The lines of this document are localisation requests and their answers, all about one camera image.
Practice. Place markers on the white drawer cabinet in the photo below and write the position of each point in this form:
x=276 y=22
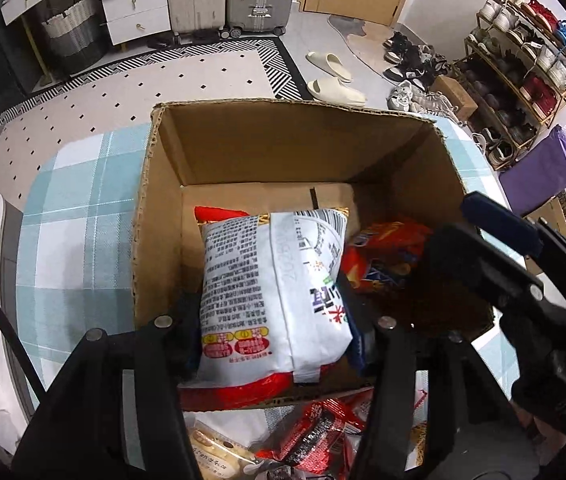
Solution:
x=133 y=5

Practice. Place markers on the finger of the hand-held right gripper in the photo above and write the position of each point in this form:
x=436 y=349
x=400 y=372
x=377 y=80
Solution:
x=473 y=265
x=503 y=222

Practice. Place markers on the cream slipper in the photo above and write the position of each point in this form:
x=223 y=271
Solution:
x=330 y=64
x=335 y=91

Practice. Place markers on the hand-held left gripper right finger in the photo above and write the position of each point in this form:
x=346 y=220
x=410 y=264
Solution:
x=360 y=347

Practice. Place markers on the pile of loose shoes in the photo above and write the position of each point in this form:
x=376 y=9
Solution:
x=413 y=67

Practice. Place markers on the white red snack bag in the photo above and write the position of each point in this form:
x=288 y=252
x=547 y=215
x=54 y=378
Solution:
x=263 y=285

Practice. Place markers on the woven laundry basket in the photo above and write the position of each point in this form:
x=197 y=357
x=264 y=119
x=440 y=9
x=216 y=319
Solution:
x=73 y=35

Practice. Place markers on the small brown box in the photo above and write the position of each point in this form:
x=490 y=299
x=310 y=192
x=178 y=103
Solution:
x=455 y=97

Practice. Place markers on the rows of stored shoes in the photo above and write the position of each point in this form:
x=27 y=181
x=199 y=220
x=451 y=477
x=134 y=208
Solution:
x=508 y=55

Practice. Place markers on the brown cardboard box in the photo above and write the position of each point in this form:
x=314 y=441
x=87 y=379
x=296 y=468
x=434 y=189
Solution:
x=288 y=145

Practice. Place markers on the purple bag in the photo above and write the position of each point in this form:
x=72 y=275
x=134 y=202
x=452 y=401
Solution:
x=545 y=170

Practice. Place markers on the beige cookie packet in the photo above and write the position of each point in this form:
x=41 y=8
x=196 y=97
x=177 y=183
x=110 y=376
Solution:
x=213 y=452

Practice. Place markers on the beige patterned rug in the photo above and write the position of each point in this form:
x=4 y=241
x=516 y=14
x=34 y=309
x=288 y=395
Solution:
x=113 y=100

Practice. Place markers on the red chocolate cookie packet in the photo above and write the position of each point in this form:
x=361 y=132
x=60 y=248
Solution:
x=388 y=250

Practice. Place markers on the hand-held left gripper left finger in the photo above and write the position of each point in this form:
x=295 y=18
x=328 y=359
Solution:
x=184 y=345

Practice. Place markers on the grey beige doormat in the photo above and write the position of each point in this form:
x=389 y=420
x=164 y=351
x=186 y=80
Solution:
x=363 y=42

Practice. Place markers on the red black snack packet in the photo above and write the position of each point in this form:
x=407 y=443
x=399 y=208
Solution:
x=313 y=435

